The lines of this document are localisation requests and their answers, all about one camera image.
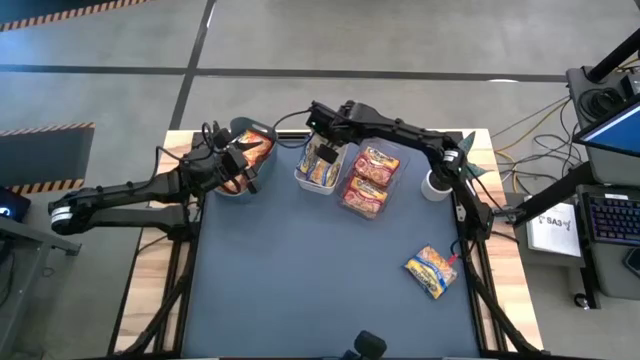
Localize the blue-grey table mat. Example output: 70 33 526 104
180 135 482 359

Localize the grey side desk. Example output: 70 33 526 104
514 183 640 301

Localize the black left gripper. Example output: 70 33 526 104
207 128 265 196

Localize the dark blue-grey plastic bin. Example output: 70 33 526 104
202 117 279 205

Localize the white plant pot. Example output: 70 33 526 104
420 169 454 203

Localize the black backlit keyboard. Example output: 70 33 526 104
579 192 640 247

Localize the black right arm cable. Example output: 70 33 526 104
272 108 321 150

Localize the black diagonal pole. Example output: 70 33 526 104
513 160 597 229

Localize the computer monitor with blue screen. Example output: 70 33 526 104
572 97 640 159

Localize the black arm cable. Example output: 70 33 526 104
154 120 236 196
272 108 321 150

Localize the coiled black cable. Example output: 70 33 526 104
578 87 625 120

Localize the clear plastic container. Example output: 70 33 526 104
334 134 414 221

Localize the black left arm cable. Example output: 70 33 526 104
154 120 236 196

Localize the red Maruchan beef noodle pack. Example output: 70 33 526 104
352 146 402 189
341 174 390 220

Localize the white plastic bin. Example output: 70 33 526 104
293 133 350 197

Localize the black floor cable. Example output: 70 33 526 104
497 97 589 181

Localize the green snake plant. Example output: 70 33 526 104
457 130 494 180

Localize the black device with blue light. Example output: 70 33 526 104
0 187 32 224

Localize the yellow floor cable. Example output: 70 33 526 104
492 94 574 166

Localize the white SA3 paper sign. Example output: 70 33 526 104
525 200 584 259

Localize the black hazard-striped platform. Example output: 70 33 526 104
0 0 151 32
0 122 96 196

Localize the grey equipment cabinet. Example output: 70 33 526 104
565 63 640 187

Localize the grey metal desk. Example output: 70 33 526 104
0 187 84 360

